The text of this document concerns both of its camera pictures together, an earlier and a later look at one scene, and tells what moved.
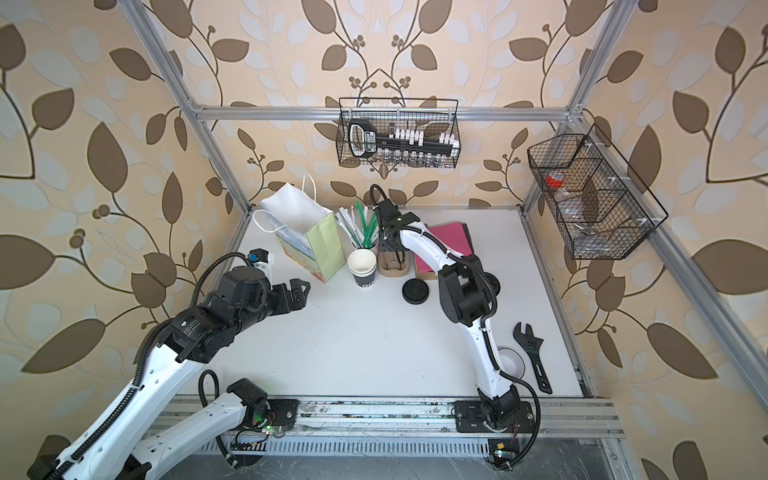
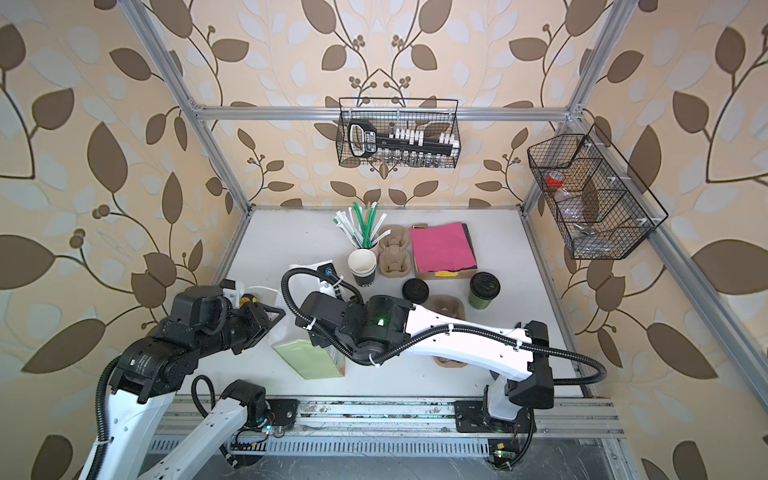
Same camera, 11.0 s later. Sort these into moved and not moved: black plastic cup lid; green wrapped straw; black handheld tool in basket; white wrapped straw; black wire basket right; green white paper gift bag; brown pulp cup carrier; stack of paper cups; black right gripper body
Moved: black plastic cup lid; black right gripper body; green white paper gift bag
Not moved: black handheld tool in basket; black wire basket right; brown pulp cup carrier; white wrapped straw; stack of paper cups; green wrapped straw
